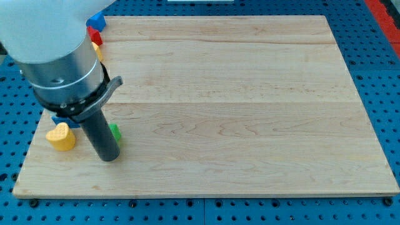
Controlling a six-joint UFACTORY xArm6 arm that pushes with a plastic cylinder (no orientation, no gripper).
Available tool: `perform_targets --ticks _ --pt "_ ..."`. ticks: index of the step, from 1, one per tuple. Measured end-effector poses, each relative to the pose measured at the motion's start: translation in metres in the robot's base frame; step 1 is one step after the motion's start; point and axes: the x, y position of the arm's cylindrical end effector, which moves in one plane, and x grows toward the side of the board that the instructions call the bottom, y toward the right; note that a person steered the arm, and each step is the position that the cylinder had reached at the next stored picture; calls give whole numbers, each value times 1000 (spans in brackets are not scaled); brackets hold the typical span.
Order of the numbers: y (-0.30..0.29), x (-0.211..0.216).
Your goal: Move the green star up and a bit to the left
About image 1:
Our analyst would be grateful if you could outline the yellow heart block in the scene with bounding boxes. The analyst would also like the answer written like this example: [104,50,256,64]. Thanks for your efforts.
[45,122,76,151]

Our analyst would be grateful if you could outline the small yellow block at top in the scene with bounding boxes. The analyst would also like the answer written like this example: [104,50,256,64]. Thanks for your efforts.
[92,42,103,62]

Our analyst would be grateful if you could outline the wooden board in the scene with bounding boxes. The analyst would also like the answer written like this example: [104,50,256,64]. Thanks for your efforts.
[13,16,399,199]

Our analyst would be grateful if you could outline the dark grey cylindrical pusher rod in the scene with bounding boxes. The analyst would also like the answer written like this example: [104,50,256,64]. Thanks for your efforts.
[79,110,120,161]

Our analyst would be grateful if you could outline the green star block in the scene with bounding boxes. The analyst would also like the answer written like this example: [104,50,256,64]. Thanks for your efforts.
[109,123,122,141]

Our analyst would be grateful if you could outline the red strip at corner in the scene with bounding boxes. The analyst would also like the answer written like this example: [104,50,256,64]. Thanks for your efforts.
[364,0,399,56]

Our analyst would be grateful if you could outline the blue block behind rod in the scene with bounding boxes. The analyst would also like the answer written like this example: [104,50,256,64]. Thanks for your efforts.
[51,116,80,129]

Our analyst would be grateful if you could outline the blue block at top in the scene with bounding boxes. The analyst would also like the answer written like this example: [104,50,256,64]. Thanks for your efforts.
[86,11,106,32]

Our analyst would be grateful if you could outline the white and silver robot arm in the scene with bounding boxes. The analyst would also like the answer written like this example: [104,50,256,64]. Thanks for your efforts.
[1,0,123,161]

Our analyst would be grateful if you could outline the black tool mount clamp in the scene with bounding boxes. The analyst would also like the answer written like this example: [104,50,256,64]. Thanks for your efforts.
[34,63,123,123]

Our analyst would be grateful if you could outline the red block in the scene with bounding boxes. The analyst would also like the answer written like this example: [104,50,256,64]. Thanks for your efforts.
[86,26,103,46]

